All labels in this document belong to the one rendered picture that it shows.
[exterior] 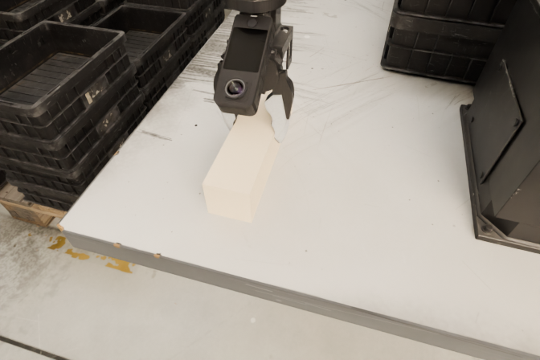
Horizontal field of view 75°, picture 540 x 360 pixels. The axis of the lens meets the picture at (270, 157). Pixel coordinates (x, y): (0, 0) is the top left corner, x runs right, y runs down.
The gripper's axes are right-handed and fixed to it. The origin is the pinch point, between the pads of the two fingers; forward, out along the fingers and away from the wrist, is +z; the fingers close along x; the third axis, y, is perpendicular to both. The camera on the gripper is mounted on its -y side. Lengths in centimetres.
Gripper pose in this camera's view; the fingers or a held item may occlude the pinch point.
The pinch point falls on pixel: (255, 135)
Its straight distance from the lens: 51.7
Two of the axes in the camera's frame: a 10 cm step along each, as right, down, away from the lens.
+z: 0.0, 7.0, 7.2
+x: -9.6, -1.9, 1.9
